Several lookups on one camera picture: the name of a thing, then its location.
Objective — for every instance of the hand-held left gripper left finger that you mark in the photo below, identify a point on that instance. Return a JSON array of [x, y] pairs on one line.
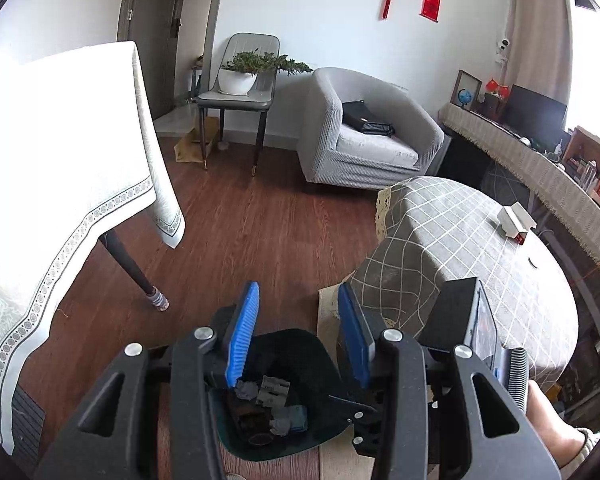
[[240, 330]]

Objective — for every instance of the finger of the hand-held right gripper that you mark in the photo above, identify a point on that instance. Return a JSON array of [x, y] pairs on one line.
[[362, 427]]

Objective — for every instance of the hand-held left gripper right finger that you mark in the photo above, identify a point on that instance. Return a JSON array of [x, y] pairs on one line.
[[352, 335]]

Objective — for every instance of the black waste bin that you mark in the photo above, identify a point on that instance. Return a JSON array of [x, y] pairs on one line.
[[290, 355]]

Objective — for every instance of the person's right forearm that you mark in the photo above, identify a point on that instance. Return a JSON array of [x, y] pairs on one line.
[[555, 430]]

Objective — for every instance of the grey checked tablecloth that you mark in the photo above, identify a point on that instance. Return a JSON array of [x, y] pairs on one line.
[[455, 230]]

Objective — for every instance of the small red item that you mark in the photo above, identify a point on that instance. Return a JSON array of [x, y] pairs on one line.
[[520, 238]]

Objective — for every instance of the white cardboard box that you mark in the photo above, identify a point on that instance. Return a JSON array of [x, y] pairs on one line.
[[515, 217]]

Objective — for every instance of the cream lace table underlay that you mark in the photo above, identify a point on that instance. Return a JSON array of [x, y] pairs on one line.
[[382, 210]]

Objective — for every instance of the beige fringed desk cloth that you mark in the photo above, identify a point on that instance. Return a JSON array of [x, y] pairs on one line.
[[530, 165]]

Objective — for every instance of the grey armchair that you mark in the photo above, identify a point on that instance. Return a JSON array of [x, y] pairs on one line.
[[370, 150]]

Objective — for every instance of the brown cardboard box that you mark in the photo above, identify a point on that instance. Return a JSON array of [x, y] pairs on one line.
[[190, 147]]

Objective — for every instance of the wooden bookshelf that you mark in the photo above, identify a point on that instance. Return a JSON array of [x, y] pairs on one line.
[[595, 165]]

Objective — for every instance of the brown wooden box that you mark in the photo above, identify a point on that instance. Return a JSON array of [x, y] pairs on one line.
[[492, 105]]

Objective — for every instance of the black handbag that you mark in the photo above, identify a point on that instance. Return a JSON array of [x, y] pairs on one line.
[[367, 117]]

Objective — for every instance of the small blue globe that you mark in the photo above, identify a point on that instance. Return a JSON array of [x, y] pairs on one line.
[[464, 97]]

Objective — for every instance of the black monitor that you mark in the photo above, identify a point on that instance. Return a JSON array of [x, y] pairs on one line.
[[535, 112]]

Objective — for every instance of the small red flags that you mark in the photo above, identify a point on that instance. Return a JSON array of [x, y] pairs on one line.
[[497, 87]]

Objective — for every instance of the potted green plant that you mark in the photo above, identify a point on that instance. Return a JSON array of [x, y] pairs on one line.
[[237, 82]]

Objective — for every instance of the white patterned tablecloth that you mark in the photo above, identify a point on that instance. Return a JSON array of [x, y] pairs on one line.
[[55, 160]]

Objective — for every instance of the grey dining chair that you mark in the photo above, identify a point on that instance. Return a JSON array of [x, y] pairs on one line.
[[252, 42]]

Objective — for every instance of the beige curtain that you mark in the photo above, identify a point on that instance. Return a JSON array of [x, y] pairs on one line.
[[540, 35]]

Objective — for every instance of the grey door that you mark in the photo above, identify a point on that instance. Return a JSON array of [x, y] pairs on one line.
[[150, 35]]

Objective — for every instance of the dark wooden picture frame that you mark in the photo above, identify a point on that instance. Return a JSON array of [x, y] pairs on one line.
[[475, 80]]

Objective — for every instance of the white security camera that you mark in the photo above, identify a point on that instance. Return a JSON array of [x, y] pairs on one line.
[[503, 46]]

